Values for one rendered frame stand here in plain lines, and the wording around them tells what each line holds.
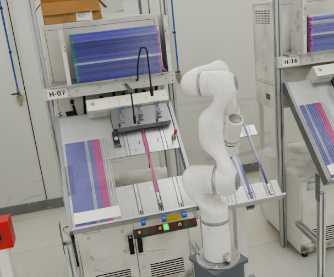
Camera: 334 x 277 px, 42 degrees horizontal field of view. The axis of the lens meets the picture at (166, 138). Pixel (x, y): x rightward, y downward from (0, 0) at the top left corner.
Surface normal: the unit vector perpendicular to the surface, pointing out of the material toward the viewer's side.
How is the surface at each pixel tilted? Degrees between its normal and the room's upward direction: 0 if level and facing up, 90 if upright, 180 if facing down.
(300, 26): 90
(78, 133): 42
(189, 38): 90
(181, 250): 90
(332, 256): 0
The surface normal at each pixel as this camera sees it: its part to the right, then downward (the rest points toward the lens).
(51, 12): 0.24, 0.10
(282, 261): -0.10, -0.95
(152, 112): 0.07, -0.52
